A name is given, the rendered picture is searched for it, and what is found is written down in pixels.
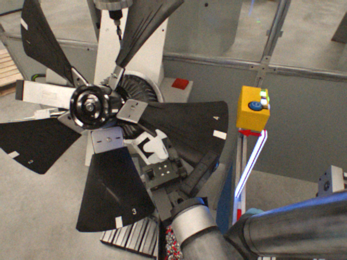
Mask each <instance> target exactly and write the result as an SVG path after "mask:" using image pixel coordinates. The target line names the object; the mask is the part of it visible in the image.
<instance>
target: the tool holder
mask: <svg viewBox="0 0 347 260"><path fill-rule="evenodd" d="M93 2H94V6H95V7H96V8H98V9H100V10H101V9H102V10H120V9H125V8H128V7H130V6H131V5H132V4H133V0H93Z"/></svg>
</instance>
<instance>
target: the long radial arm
mask: <svg viewBox="0 0 347 260"><path fill-rule="evenodd" d="M75 90H76V89H75V88H67V87H61V86H55V85H52V84H45V83H37V82H30V81H24V93H23V101H28V102H33V103H39V104H43V105H49V106H52V107H58V108H64V109H69V101H70V97H71V95H72V93H73V92H74V91H75Z"/></svg>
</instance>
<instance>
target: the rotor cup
mask: <svg viewBox="0 0 347 260"><path fill-rule="evenodd" d="M101 86H105V87H106V88H104V87H101ZM101 86H99V84H93V83H88V84H83V85H82V86H80V87H78V88H77V89H76V90H75V91H74V92H73V93H72V95H71V97H70V101H69V112H70V115H71V117H72V119H73V120H74V122H75V123H76V124H77V125H78V126H80V127H81V128H84V129H86V130H89V131H94V130H98V129H101V128H102V129H104V128H111V127H118V126H121V128H123V127H125V126H126V125H127V124H123V123H117V120H118V118H117V114H118V113H119V111H120V110H121V108H122V106H123V105H124V104H125V102H126V101H127V100H128V99H133V98H132V97H131V95H130V94H129V92H128V91H127V90H126V89H125V88H124V87H123V86H121V85H119V86H118V88H117V91H116V92H115V91H114V90H113V89H112V88H111V86H109V85H108V83H105V84H102V85H101ZM88 103H92V104H93V106H94V109H93V110H92V111H91V112H89V111H88V110H87V109H86V106H87V104H88ZM113 110H118V112H115V113H112V111H113Z"/></svg>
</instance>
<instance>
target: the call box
mask: <svg viewBox="0 0 347 260"><path fill-rule="evenodd" d="M261 100H262V99H261V88H257V87H250V86H242V90H241V94H240V97H239V101H238V108H237V116H236V127H240V128H246V129H250V130H253V131H259V132H262V131H263V130H264V127H265V125H266V122H267V120H268V118H269V116H270V114H269V102H268V90H267V89H266V100H267V103H261V104H262V107H261V109H260V110H254V109H252V108H251V107H250V103H251V102H252V101H257V102H261ZM263 105H268V110H266V109H263Z"/></svg>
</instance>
